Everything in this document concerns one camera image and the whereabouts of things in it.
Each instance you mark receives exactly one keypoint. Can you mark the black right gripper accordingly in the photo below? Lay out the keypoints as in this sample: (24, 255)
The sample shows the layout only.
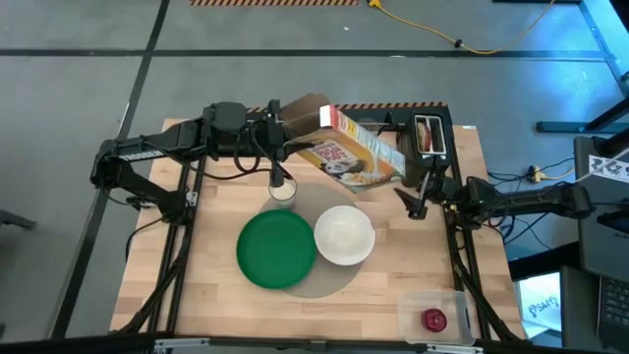
(444, 192)

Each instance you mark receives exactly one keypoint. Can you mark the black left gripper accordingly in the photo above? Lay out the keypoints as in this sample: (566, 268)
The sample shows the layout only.
(275, 147)

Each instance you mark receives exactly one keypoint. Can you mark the yellow cereal box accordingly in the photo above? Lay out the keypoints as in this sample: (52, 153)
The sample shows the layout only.
(354, 157)

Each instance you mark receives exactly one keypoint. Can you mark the red apple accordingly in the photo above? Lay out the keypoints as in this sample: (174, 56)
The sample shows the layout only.
(434, 320)

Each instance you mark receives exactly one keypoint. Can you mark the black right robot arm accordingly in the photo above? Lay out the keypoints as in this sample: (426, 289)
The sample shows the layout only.
(540, 199)

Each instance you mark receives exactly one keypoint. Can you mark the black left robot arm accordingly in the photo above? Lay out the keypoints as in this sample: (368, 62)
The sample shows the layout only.
(187, 135)

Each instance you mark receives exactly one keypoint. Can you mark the black toaster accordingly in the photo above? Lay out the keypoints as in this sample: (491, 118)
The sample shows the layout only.
(408, 157)

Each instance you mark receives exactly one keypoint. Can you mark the short glass of milk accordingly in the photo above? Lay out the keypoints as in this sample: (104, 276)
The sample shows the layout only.
(282, 195)

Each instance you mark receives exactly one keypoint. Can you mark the white bowl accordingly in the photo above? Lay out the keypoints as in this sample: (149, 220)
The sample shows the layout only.
(344, 236)

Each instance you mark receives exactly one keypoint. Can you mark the black bar with hazard stripes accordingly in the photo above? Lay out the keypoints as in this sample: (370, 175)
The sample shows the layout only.
(393, 105)

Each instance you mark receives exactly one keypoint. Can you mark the grey round placemat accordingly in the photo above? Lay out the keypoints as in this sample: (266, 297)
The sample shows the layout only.
(334, 280)

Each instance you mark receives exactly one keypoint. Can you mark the green plate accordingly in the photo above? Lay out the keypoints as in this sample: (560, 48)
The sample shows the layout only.
(275, 251)

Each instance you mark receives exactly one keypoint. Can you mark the clear plastic container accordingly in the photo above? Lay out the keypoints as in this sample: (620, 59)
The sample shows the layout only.
(413, 319)

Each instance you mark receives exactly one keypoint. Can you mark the yellow power splitter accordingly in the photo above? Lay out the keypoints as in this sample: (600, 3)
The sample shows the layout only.
(535, 173)

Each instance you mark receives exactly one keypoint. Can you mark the orange black hazard floor tape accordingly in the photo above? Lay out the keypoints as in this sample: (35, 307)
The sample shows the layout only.
(275, 2)

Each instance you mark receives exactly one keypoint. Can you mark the white printed panel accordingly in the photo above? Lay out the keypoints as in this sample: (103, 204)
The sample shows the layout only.
(538, 305)

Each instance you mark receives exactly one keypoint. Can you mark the black stand leg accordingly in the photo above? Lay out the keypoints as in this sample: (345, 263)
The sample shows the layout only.
(565, 127)

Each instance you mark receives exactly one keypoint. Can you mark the grey equipment cabinet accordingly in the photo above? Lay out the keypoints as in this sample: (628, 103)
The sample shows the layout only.
(604, 246)

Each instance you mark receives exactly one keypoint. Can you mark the white marker sheet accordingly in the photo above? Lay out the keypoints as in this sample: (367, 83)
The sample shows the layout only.
(609, 169)

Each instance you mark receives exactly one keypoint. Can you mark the black keyboard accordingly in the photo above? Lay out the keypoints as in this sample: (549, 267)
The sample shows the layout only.
(616, 305)

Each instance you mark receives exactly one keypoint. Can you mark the grey furniture foot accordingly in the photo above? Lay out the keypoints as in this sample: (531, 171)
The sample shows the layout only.
(17, 219)

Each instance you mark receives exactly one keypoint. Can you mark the black crossbar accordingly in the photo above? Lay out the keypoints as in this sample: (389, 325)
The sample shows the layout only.
(74, 346)

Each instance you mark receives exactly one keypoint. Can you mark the silver corner bracket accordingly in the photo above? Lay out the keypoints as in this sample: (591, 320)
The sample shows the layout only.
(191, 198)

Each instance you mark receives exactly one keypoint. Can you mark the silver metal bracket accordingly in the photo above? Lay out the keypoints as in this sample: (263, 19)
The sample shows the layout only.
(454, 349)
(182, 344)

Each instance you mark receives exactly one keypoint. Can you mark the black aluminium table frame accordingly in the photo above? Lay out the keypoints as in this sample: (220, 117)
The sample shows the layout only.
(171, 319)

